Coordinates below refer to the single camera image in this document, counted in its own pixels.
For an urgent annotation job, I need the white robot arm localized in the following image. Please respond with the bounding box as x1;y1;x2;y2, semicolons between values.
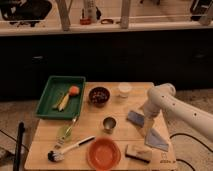
142;83;213;142

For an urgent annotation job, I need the folded blue cloth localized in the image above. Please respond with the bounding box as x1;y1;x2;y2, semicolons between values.
145;128;169;151

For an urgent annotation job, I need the wooden block eraser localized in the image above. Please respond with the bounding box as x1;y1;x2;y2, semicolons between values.
125;144;152;163

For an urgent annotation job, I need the white plastic cup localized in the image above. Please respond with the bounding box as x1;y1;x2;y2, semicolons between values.
118;82;132;98

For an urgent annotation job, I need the small metal cup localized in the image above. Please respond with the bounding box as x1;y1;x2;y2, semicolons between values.
103;117;116;134

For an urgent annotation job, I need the dark bowl with beans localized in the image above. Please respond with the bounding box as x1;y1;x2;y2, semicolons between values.
89;87;110;107

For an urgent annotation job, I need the orange plastic bowl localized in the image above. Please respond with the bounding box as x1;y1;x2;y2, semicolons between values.
86;138;121;171

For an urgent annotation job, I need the green spatula tool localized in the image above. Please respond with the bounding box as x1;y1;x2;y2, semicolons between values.
54;116;78;149

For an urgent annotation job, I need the green plastic tray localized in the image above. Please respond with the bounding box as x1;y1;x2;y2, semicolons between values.
36;76;85;120

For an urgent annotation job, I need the white dish brush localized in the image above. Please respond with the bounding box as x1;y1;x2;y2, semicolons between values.
47;136;95;162

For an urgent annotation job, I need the red round object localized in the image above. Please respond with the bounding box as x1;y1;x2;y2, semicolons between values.
80;18;91;25

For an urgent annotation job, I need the white bottle on ledge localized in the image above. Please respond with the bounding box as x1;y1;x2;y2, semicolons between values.
83;0;97;23

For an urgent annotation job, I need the black pole stand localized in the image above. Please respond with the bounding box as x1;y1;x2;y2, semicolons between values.
13;122;25;171

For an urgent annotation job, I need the black office chair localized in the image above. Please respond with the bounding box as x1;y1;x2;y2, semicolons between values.
0;0;52;27

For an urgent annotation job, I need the black floor cable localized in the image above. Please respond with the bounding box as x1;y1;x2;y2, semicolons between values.
169;132;213;171

